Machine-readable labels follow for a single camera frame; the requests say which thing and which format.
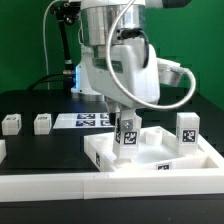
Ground white cable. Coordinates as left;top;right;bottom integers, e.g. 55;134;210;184
42;0;63;90

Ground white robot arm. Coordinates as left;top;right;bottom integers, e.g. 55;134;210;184
69;0;196;132

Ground white U-shaped obstacle fence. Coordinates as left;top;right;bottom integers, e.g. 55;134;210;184
0;133;224;203

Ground white square tabletop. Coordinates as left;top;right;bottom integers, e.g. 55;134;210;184
84;126;224;172

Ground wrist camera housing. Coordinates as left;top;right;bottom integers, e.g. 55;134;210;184
157;58;182;87

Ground white marker sheet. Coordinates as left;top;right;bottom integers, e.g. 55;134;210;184
53;112;112;129

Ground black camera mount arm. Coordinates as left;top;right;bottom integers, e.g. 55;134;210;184
50;2;81;72

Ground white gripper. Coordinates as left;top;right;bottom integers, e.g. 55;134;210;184
82;44;160;134

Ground black cable bundle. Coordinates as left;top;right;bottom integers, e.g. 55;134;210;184
27;72;75;92

